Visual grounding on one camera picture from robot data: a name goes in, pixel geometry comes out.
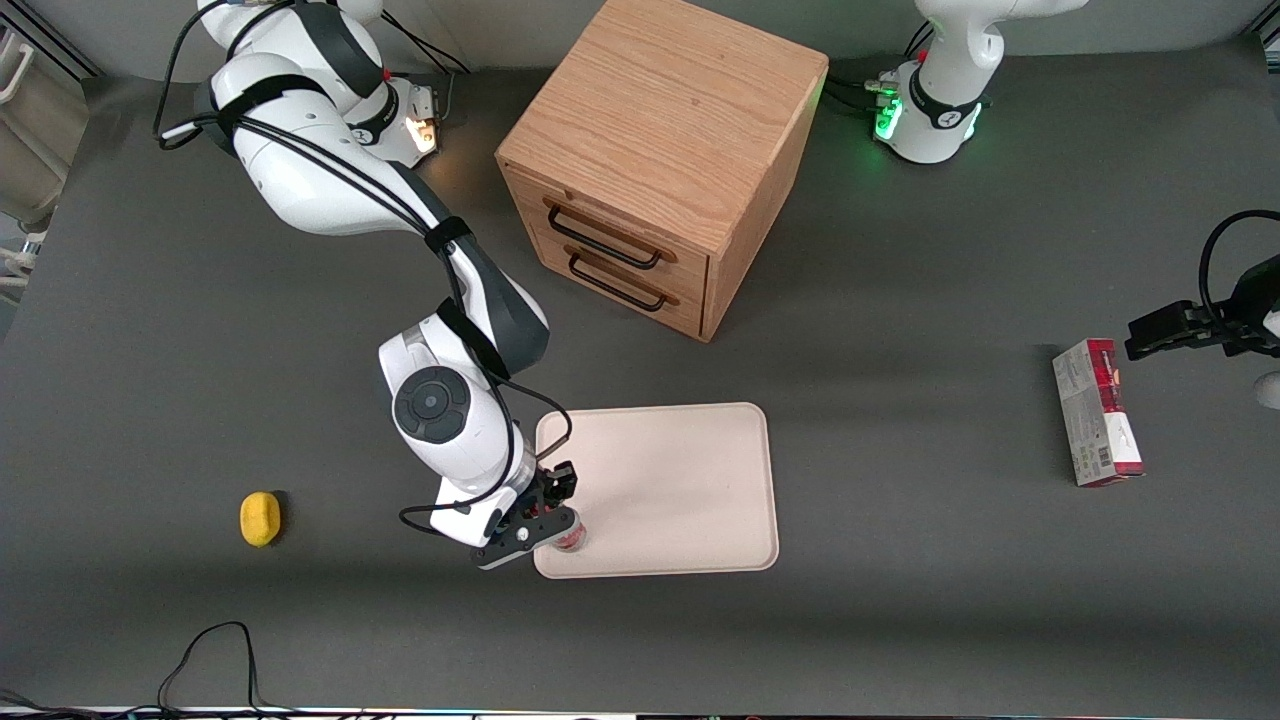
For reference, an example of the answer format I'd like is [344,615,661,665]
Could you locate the grey metal frame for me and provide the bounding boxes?
[0,18,93,306]

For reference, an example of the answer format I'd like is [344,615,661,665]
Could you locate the black drawer handle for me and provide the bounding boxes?
[545,202,664,272]
[567,251,669,314]

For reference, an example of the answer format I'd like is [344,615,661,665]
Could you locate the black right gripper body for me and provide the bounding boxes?
[498,470,557,533]

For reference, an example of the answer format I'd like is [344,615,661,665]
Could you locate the cream plastic tray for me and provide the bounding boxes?
[533,402,780,581]

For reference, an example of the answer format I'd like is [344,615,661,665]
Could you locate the yellow lemon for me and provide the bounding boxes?
[239,490,284,549]

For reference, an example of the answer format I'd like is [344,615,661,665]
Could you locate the red plaid cardboard box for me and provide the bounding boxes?
[1051,338,1147,489]

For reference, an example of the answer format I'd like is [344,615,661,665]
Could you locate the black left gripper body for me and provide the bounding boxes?
[1192,255,1280,361]

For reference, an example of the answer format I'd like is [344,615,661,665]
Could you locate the black loose table cable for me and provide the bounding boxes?
[0,621,301,720]

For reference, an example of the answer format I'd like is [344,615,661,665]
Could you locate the wooden two-drawer cabinet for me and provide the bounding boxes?
[495,0,830,344]

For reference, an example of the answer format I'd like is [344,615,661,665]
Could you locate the black left base cables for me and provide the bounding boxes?
[826,20,936,119]

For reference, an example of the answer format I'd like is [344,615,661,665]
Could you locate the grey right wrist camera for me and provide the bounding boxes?
[470,507,582,572]

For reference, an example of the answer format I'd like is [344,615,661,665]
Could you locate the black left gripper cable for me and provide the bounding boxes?
[1198,209,1280,326]

